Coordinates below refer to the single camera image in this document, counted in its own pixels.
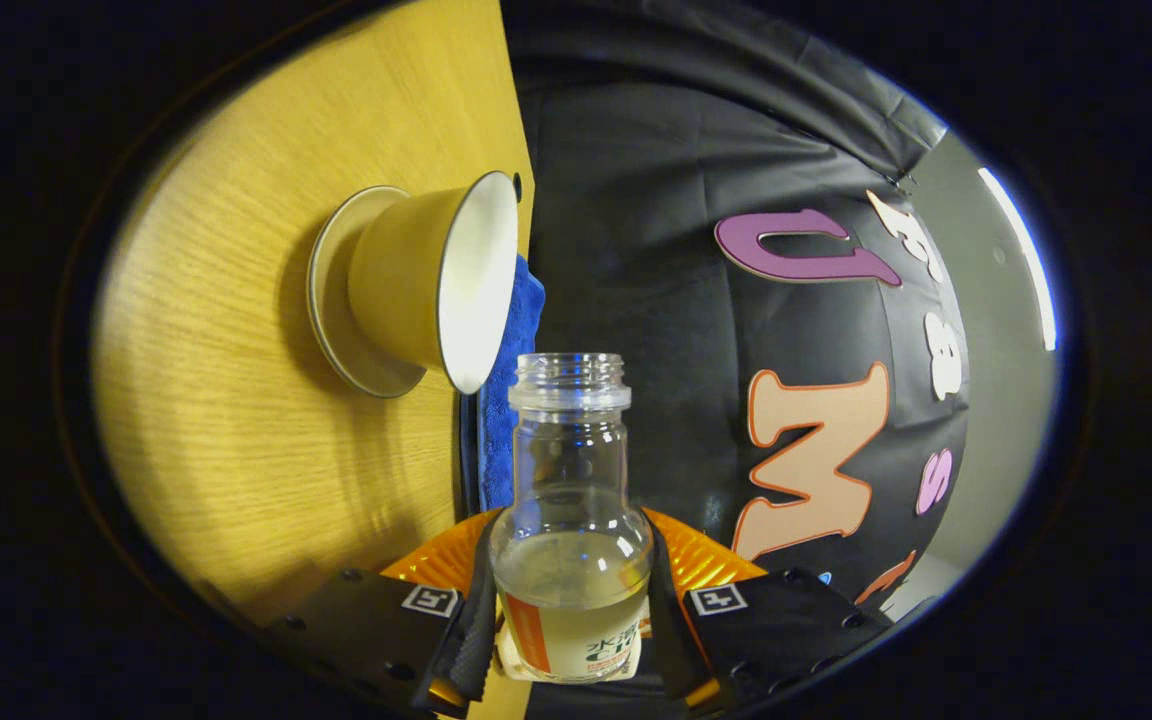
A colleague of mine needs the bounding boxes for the blue towel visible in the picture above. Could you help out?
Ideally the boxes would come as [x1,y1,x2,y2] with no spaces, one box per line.
[476,255,547,513]

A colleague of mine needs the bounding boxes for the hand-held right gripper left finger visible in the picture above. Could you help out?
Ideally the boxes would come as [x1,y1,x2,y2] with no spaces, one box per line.
[256,508,503,716]

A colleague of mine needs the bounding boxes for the beige teacup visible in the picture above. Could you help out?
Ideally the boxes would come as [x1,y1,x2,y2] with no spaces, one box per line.
[348,171,520,396]

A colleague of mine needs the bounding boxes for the clear water bottle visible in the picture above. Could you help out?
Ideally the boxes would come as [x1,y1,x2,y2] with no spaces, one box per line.
[489,352,655,685]

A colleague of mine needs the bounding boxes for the black backdrop cloth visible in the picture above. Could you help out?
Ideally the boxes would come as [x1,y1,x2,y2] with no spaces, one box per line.
[458,0,972,613]

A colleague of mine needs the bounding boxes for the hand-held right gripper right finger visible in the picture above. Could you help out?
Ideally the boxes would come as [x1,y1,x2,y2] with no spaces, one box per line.
[641,508,897,713]

